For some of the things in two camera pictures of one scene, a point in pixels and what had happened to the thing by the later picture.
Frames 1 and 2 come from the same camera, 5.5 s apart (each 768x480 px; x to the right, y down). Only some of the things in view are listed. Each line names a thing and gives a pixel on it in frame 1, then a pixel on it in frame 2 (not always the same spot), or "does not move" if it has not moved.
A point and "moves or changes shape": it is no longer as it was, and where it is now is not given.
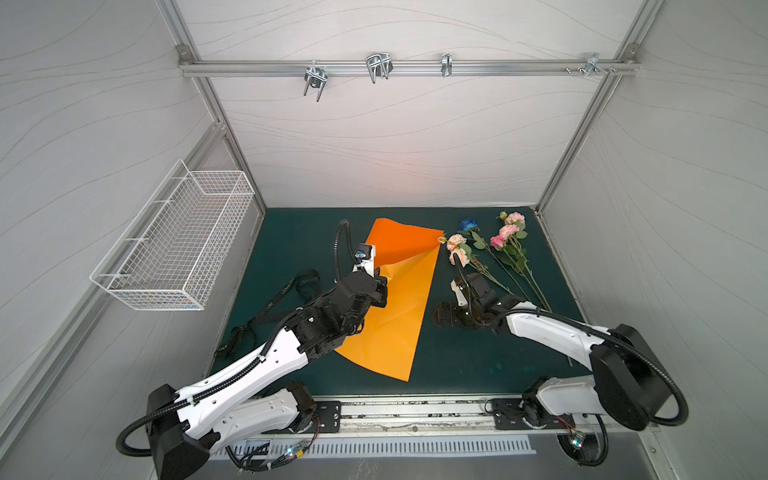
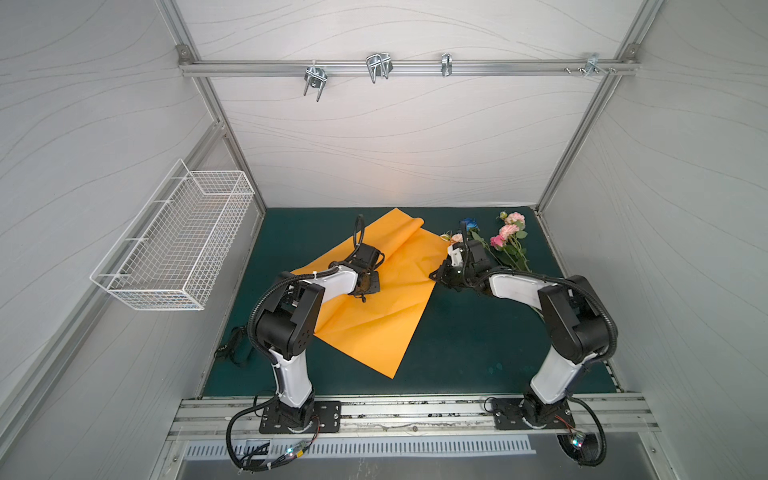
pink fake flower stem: x=507 y=242 does not move
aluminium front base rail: x=448 y=418 does not move
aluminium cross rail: x=411 y=67 does not move
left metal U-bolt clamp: x=315 y=77 does not move
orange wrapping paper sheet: x=407 y=254 moves or changes shape
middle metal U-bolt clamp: x=379 y=65 does not move
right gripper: x=455 y=315 → x=450 y=276
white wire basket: x=174 y=247 does not move
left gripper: x=376 y=288 → x=374 y=286
